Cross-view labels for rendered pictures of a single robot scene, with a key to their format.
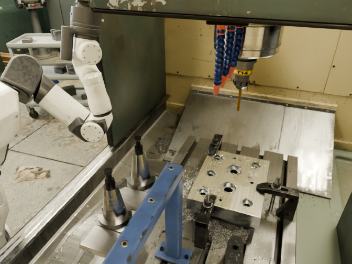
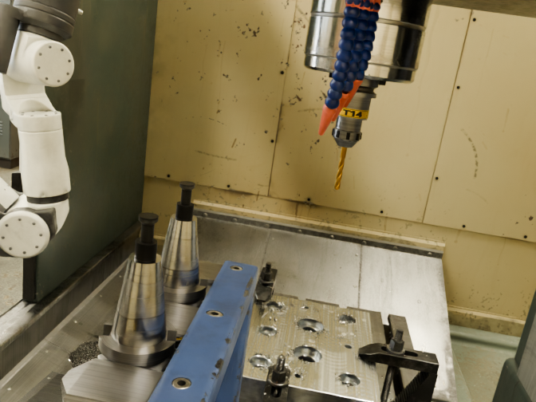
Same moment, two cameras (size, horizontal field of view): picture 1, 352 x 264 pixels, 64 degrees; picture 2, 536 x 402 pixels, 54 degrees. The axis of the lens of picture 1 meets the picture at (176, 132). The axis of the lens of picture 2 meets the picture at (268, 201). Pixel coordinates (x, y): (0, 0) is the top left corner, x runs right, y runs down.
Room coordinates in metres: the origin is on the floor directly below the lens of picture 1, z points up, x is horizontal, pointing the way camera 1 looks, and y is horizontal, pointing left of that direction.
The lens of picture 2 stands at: (-0.02, 0.14, 1.46)
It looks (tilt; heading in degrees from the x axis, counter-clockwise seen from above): 16 degrees down; 344
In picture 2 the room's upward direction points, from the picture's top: 8 degrees clockwise
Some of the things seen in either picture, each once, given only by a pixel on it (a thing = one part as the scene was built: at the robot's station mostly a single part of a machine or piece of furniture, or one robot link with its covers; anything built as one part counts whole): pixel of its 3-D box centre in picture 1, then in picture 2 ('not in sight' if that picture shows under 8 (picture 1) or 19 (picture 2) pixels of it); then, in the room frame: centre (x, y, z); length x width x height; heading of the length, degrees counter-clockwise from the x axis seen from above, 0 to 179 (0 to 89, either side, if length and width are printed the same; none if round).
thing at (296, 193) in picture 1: (276, 196); (395, 369); (0.68, -0.33, 0.97); 0.13 x 0.03 x 0.15; 69
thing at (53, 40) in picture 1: (63, 74); not in sight; (3.17, 1.31, 0.48); 0.87 x 0.46 x 0.96; 91
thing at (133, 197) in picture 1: (129, 197); (159, 315); (0.43, 0.10, 1.21); 0.07 x 0.05 x 0.01; 69
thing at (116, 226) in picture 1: (115, 217); (138, 345); (0.38, 0.12, 1.21); 0.06 x 0.06 x 0.03
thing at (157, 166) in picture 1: (151, 166); (190, 269); (0.53, 0.06, 1.21); 0.07 x 0.05 x 0.01; 69
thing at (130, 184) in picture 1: (141, 180); (176, 289); (0.48, 0.08, 1.21); 0.06 x 0.06 x 0.03
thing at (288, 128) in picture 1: (247, 142); (304, 304); (1.32, -0.40, 0.75); 0.89 x 0.67 x 0.26; 69
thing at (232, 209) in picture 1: (230, 183); (306, 351); (0.75, -0.19, 0.97); 0.29 x 0.23 x 0.05; 159
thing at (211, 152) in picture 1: (215, 149); (264, 295); (0.94, -0.16, 0.97); 0.13 x 0.03 x 0.15; 159
